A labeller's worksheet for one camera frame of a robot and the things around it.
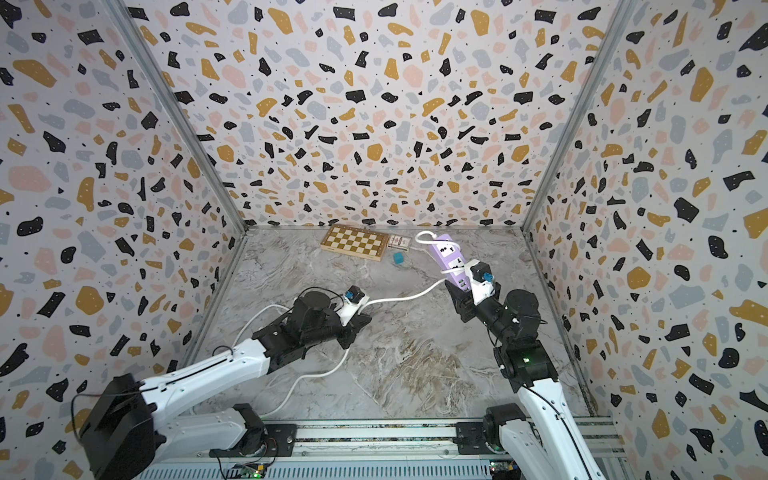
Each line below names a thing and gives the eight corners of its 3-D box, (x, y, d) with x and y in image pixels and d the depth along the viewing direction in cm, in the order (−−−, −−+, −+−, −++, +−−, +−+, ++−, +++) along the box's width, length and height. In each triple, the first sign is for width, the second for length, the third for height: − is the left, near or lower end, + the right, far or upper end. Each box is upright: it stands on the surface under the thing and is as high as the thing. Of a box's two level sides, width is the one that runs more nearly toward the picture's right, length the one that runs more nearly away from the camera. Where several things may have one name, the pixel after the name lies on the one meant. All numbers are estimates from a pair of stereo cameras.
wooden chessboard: (321, 248, 117) (320, 243, 115) (335, 226, 125) (334, 221, 123) (380, 261, 113) (380, 257, 111) (390, 238, 121) (390, 233, 119)
